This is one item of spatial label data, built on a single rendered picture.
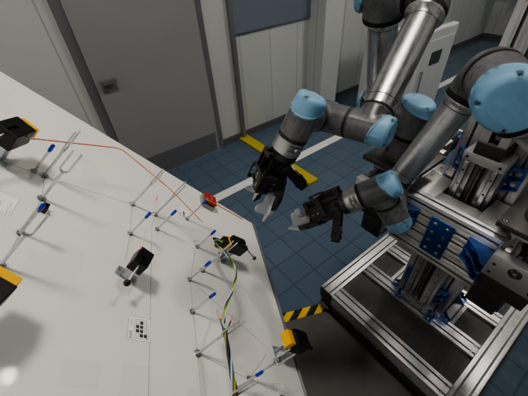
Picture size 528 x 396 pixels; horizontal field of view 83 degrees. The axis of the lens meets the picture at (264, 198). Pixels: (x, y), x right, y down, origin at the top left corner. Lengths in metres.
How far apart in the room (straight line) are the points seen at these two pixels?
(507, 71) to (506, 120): 0.09
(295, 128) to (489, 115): 0.37
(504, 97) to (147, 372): 0.82
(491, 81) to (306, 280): 1.77
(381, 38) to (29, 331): 1.06
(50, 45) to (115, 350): 2.50
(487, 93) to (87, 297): 0.83
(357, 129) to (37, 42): 2.50
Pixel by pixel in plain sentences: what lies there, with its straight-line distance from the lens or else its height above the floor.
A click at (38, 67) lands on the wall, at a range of 2.90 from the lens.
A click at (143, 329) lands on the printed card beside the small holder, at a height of 1.26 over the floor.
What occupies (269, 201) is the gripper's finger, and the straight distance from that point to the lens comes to 0.81.
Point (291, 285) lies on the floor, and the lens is 2.19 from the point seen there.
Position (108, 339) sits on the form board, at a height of 1.32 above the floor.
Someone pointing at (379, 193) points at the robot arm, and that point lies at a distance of 0.86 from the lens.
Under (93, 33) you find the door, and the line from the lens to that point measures 2.87.
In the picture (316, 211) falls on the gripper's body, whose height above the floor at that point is 1.21.
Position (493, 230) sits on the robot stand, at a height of 1.07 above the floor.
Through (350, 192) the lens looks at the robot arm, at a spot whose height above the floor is 1.29.
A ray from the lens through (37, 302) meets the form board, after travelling 0.63.
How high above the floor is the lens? 1.84
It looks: 41 degrees down
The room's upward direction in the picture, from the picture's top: 4 degrees counter-clockwise
